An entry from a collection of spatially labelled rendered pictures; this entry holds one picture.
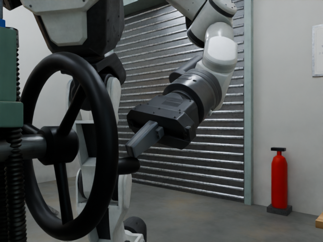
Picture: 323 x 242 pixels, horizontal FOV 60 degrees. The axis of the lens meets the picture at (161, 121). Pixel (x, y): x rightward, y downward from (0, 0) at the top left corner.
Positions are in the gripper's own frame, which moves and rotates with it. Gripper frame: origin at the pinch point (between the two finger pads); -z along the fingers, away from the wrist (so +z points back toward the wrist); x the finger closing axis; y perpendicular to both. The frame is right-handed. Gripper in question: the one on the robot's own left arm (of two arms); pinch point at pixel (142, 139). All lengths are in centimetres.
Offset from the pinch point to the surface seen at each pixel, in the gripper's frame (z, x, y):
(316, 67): 241, 18, -87
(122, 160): -4.9, -0.4, -0.1
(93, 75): -2.6, 3.4, 11.3
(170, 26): 263, 188, -55
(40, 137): -9.2, 11.4, 3.5
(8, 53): -9.0, 9.5, 16.3
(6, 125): -14.1, 6.0, 9.8
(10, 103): -12.5, 6.4, 11.7
